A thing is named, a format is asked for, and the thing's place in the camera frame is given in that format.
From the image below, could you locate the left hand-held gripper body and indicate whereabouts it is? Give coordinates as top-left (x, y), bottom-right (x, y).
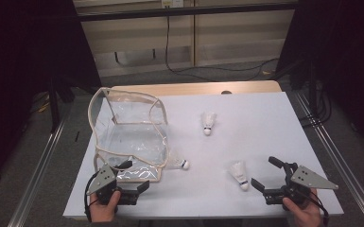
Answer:
top-left (85, 163), bottom-right (140, 206)

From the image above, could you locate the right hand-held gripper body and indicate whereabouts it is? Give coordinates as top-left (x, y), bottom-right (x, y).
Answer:
top-left (262, 161), bottom-right (339, 212)

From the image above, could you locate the white shuttlecock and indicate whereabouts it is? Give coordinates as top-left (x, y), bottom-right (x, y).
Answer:
top-left (227, 160), bottom-right (251, 192)
top-left (200, 111), bottom-right (217, 137)
top-left (166, 148), bottom-right (191, 171)

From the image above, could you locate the clear plastic bag beige trim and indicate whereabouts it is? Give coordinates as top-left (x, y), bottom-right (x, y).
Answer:
top-left (87, 87), bottom-right (169, 183)

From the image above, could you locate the person's left hand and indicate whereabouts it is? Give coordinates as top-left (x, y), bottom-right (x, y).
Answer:
top-left (89, 189), bottom-right (122, 223)

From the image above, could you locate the person's right hand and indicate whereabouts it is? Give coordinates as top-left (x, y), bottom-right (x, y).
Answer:
top-left (282, 188), bottom-right (324, 227)

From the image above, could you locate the white table mat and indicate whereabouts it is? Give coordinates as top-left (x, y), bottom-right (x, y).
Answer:
top-left (62, 91), bottom-right (345, 220)

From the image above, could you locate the wooden table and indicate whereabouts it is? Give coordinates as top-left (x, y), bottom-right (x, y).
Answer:
top-left (111, 79), bottom-right (283, 97)

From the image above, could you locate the black curtain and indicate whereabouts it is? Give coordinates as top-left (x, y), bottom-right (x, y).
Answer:
top-left (277, 0), bottom-right (364, 155)
top-left (0, 0), bottom-right (102, 190)

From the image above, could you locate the black horizontal bar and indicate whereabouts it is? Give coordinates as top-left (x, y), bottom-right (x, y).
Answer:
top-left (77, 3), bottom-right (299, 23)

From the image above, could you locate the left hand-held gripper black cable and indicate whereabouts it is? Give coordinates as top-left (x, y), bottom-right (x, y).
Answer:
top-left (83, 171), bottom-right (100, 222)

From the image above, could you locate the hand-held gripper black cable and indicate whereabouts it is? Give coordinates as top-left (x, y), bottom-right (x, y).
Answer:
top-left (83, 171), bottom-right (100, 222)
top-left (305, 190), bottom-right (330, 227)

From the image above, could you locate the right hand-held gripper black cable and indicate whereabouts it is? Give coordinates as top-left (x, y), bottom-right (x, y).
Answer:
top-left (305, 190), bottom-right (330, 227)

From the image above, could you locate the metal floor rail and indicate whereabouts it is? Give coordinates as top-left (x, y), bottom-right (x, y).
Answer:
top-left (7, 113), bottom-right (69, 227)
top-left (294, 91), bottom-right (364, 227)

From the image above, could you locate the bundle of black floor cables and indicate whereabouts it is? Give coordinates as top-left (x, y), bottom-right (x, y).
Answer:
top-left (299, 81), bottom-right (332, 127)

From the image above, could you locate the black stand post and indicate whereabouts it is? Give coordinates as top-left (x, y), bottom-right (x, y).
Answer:
top-left (48, 75), bottom-right (61, 133)

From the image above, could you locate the long black wall cable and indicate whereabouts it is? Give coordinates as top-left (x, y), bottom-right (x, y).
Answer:
top-left (165, 6), bottom-right (281, 82)

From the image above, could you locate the white wall socket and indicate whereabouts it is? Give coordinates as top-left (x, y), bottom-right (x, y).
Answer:
top-left (161, 0), bottom-right (184, 9)

